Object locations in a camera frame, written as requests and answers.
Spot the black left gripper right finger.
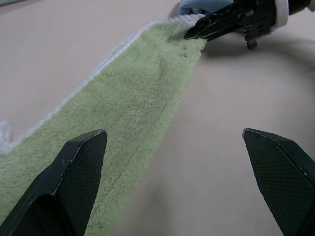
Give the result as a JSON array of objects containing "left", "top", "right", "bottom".
[{"left": 242, "top": 127, "right": 315, "bottom": 236}]

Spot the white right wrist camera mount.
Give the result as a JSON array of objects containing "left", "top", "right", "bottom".
[{"left": 274, "top": 0, "right": 289, "bottom": 27}]

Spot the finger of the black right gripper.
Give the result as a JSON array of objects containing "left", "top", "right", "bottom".
[
  {"left": 183, "top": 20, "right": 246, "bottom": 41},
  {"left": 194, "top": 5, "right": 244, "bottom": 28}
]

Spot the green towel with white edge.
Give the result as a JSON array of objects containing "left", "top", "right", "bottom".
[{"left": 0, "top": 0, "right": 279, "bottom": 236}]

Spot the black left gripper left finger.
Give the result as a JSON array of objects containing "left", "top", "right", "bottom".
[{"left": 0, "top": 128, "right": 109, "bottom": 236}]

